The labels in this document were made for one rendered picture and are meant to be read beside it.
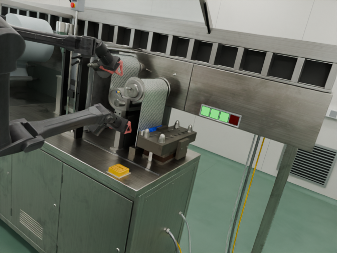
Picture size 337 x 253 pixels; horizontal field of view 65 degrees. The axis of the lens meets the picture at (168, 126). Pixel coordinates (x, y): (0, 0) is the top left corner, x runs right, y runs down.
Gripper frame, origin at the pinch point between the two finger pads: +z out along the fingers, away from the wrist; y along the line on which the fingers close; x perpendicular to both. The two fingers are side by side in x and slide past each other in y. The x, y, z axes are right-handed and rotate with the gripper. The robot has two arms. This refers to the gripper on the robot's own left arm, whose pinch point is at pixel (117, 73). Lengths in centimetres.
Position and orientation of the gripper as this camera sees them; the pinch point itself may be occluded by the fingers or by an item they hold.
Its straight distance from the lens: 135.7
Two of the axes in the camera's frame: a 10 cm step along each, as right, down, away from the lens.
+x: 4.6, -8.3, 3.3
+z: 3.0, 4.9, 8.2
